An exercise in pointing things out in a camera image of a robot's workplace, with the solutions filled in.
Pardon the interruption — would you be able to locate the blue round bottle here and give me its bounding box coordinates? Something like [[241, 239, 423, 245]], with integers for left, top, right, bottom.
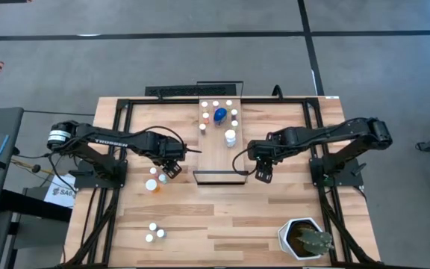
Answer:
[[213, 107, 228, 127]]

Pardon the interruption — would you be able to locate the white angular plant pot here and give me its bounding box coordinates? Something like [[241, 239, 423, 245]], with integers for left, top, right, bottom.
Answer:
[[277, 217, 334, 262]]

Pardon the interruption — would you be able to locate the white supplement bottle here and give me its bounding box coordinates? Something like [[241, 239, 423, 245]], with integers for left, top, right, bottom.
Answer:
[[224, 129, 237, 149]]

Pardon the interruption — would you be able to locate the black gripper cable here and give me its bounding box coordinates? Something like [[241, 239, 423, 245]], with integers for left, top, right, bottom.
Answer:
[[123, 125, 203, 155], [231, 146, 258, 177]]

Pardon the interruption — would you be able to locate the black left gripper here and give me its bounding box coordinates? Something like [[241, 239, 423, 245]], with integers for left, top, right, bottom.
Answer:
[[146, 132, 188, 179]]

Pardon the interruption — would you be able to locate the grey desk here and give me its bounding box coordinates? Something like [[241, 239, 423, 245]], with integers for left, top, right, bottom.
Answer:
[[0, 107, 25, 269]]

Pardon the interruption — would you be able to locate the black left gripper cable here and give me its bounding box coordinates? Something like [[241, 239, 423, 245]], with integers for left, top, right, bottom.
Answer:
[[123, 125, 203, 155]]

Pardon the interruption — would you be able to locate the black perforated power strip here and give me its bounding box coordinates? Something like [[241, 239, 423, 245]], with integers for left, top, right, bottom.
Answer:
[[144, 83, 237, 97]]

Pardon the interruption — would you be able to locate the black table beam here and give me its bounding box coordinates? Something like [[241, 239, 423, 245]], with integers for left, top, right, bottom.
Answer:
[[0, 188, 73, 223]]

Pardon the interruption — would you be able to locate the green cactus plant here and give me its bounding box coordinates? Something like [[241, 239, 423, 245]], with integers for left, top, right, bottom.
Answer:
[[296, 226, 335, 257]]

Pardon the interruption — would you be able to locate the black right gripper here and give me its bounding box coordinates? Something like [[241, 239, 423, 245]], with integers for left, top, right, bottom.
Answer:
[[247, 130, 290, 184]]

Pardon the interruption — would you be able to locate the large orange pill bottle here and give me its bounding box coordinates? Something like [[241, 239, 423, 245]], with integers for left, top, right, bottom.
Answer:
[[144, 179, 161, 194]]

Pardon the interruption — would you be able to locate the white printed paper sheet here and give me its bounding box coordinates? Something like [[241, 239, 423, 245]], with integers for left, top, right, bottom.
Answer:
[[43, 174, 77, 208]]

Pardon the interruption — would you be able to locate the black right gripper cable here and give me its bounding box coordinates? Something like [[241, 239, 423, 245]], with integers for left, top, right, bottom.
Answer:
[[231, 146, 258, 177]]

